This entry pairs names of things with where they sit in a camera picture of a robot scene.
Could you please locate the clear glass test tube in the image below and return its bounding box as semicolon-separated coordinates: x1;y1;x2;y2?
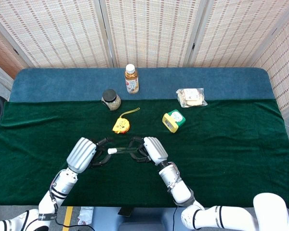
115;147;141;154

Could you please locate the black cable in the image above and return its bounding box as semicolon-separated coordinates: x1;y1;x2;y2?
172;206;179;231
49;187;96;231

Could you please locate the glass jar black lid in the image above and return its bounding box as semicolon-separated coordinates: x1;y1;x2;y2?
101;89;122;111

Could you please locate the woven folding screen panel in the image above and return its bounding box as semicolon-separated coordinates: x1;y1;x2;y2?
0;20;31;80
187;0;289;68
0;0;115;69
250;9;289;114
98;0;209;68

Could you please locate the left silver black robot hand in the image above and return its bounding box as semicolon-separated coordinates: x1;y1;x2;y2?
66;136;115;174

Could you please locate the blue table cloth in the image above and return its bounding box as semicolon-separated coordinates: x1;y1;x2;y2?
9;67;276;103

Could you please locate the yellow green plastic container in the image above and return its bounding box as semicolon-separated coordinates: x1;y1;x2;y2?
162;109;186;134

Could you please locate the black flat device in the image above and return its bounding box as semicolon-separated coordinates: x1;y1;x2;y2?
117;207;133;217

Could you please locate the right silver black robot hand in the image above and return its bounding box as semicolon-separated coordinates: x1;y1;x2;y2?
128;136;169;167

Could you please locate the clear bag of biscuits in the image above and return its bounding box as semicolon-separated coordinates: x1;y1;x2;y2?
175;88;208;108

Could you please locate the tea drink bottle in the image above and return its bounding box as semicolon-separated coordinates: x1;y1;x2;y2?
124;64;140;94

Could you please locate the yellow cartoon tape measure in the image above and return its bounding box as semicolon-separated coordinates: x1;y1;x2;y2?
112;107;141;134

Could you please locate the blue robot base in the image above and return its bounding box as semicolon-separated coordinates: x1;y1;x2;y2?
91;206;194;231

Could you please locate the white crumpled cloth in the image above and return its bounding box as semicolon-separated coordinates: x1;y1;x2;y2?
77;206;94;226

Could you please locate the green velvet cloth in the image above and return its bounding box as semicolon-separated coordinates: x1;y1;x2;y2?
0;98;289;209

